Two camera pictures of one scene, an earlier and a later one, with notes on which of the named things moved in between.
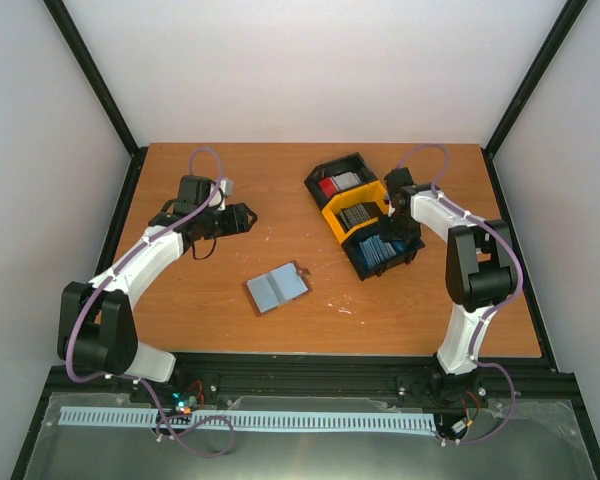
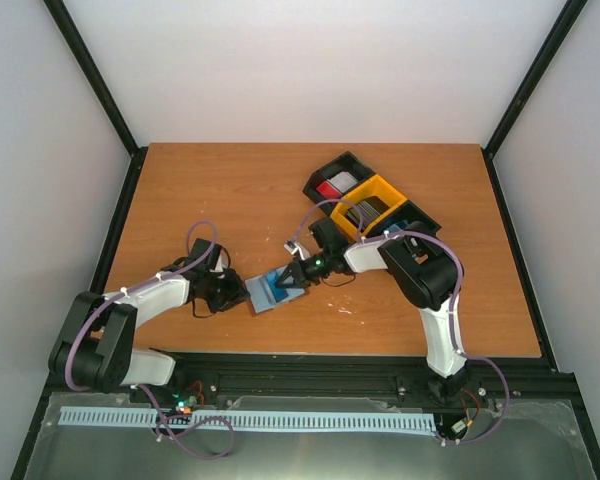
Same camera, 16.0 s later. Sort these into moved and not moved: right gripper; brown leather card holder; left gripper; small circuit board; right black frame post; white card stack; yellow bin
Moved: right gripper; yellow bin; left gripper
Not moved: brown leather card holder; white card stack; small circuit board; right black frame post
